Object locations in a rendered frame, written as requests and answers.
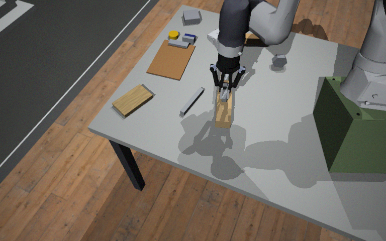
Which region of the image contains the brown clipboard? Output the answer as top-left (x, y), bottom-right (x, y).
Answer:
top-left (146, 39), bottom-right (196, 80)

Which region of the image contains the long wooden batten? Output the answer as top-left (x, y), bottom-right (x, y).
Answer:
top-left (244, 34), bottom-right (265, 45)

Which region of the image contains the light brown wooden block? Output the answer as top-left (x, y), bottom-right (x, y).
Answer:
top-left (112, 84), bottom-right (153, 117)

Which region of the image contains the pale grey square stick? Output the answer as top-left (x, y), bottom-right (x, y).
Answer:
top-left (180, 88), bottom-right (204, 115)
top-left (221, 83), bottom-right (228, 102)

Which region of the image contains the yellow short cylinder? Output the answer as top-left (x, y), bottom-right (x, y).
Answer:
top-left (169, 31), bottom-right (178, 40)

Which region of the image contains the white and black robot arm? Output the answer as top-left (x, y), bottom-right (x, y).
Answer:
top-left (207, 0), bottom-right (386, 111)

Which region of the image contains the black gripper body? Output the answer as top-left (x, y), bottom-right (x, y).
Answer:
top-left (216, 53), bottom-right (240, 74)

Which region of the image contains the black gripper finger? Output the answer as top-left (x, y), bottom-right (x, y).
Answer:
top-left (227, 66), bottom-right (245, 99)
top-left (210, 64), bottom-right (226, 99)

